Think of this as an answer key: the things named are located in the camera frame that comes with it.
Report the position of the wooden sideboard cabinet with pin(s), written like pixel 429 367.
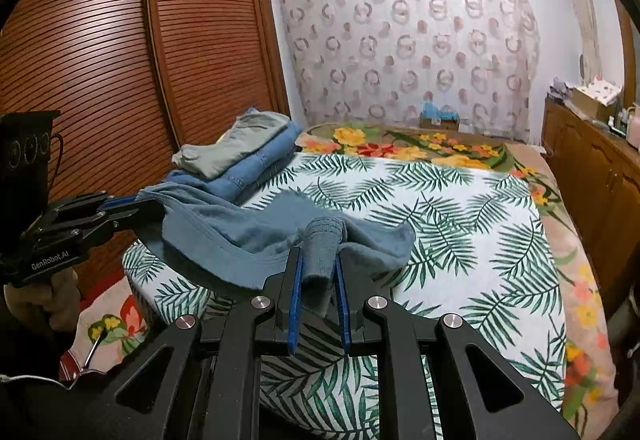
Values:
pixel 598 176

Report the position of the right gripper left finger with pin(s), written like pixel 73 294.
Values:
pixel 196 379

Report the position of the pink circle pattern curtain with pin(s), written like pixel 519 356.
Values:
pixel 379 61

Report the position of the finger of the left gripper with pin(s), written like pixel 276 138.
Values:
pixel 114 204
pixel 149 214

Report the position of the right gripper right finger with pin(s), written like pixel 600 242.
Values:
pixel 438 378

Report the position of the cream tied side curtain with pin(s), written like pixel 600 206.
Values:
pixel 587 22

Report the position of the palm leaf bed sheet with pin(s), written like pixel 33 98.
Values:
pixel 400 269

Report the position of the left hand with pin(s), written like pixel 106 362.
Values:
pixel 56 302

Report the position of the folded grey green pants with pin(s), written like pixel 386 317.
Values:
pixel 250 131

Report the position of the polka dot open box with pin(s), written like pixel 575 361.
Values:
pixel 596 100

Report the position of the folded blue denim jeans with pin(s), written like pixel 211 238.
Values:
pixel 249 173

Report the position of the floral orange blanket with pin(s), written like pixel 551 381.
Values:
pixel 145 288

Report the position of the brown louvered wardrobe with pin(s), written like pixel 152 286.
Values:
pixel 97 94

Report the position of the teal blue shorts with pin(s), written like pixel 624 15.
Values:
pixel 236 249

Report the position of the black sleeved left forearm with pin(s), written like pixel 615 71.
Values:
pixel 34 403

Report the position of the cardboard box with blue items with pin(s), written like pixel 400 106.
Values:
pixel 439 118

